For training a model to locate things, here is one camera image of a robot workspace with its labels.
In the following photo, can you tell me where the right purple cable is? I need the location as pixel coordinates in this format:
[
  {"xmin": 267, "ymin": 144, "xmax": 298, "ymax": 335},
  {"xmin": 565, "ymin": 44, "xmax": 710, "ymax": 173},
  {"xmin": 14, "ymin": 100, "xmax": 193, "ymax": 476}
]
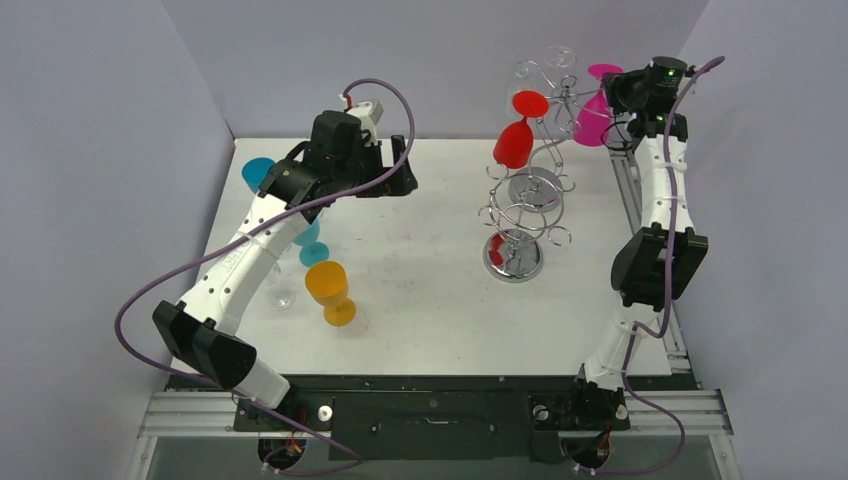
[{"xmin": 582, "ymin": 56, "xmax": 727, "ymax": 478}]

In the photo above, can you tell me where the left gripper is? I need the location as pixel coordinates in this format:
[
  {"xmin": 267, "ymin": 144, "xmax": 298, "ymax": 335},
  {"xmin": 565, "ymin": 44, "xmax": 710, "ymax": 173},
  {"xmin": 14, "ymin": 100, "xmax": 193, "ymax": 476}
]
[{"xmin": 334, "ymin": 136, "xmax": 416, "ymax": 199}]

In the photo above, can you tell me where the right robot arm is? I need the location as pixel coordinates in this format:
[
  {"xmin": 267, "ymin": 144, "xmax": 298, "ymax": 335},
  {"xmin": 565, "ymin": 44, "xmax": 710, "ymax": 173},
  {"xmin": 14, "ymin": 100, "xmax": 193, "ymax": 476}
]
[{"xmin": 563, "ymin": 56, "xmax": 708, "ymax": 428}]

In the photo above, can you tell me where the blue wine glass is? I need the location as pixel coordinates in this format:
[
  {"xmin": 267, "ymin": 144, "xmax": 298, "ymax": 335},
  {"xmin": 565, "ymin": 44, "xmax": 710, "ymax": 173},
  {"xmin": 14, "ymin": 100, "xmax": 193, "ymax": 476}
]
[
  {"xmin": 241, "ymin": 157, "xmax": 275, "ymax": 195},
  {"xmin": 293, "ymin": 219, "xmax": 330, "ymax": 268}
]

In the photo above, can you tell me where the red wine glass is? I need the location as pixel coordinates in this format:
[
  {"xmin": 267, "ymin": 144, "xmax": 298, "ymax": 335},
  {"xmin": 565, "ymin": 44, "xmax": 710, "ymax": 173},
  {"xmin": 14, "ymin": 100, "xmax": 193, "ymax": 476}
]
[{"xmin": 493, "ymin": 90, "xmax": 549, "ymax": 169}]

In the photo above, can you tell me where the pink wine glass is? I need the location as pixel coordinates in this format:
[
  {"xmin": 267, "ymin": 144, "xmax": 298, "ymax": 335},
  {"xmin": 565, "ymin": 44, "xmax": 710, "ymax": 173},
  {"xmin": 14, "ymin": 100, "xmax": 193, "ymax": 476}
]
[{"xmin": 573, "ymin": 63, "xmax": 623, "ymax": 147}]

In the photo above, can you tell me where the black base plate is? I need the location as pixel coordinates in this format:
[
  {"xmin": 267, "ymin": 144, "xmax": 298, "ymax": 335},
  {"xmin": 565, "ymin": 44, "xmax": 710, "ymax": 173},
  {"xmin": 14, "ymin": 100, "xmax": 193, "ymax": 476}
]
[{"xmin": 231, "ymin": 374, "xmax": 631, "ymax": 463}]

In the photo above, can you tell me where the clear glass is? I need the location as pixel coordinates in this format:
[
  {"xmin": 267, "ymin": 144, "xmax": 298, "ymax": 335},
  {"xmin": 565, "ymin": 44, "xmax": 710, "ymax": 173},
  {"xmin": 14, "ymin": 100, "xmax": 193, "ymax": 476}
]
[
  {"xmin": 543, "ymin": 45, "xmax": 577, "ymax": 70},
  {"xmin": 262, "ymin": 263, "xmax": 296, "ymax": 311}
]

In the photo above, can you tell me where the clear glass on rack top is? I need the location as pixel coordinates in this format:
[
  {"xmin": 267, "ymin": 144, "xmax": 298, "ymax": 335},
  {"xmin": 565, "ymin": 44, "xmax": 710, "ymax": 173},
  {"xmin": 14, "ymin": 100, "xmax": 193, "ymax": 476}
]
[{"xmin": 543, "ymin": 45, "xmax": 577, "ymax": 70}]

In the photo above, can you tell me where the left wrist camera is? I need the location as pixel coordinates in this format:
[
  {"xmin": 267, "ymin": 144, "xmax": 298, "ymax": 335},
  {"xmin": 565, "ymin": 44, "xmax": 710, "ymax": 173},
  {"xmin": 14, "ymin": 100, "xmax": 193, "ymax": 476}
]
[{"xmin": 344, "ymin": 99, "xmax": 384, "ymax": 145}]

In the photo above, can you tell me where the orange wine glass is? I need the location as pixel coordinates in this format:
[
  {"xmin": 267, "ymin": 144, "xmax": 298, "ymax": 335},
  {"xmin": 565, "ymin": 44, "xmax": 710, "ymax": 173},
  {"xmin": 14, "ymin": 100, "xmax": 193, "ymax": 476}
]
[{"xmin": 304, "ymin": 261, "xmax": 357, "ymax": 327}]

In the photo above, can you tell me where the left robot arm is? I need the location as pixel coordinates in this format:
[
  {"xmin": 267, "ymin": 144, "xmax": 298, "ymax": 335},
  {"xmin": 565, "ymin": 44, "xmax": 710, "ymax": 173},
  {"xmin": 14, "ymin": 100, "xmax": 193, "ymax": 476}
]
[{"xmin": 152, "ymin": 100, "xmax": 417, "ymax": 430}]

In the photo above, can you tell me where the chrome wine glass rack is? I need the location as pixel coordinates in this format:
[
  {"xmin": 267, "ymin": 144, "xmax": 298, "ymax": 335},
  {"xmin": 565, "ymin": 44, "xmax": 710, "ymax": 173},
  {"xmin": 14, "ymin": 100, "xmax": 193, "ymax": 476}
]
[{"xmin": 478, "ymin": 60, "xmax": 599, "ymax": 283}]

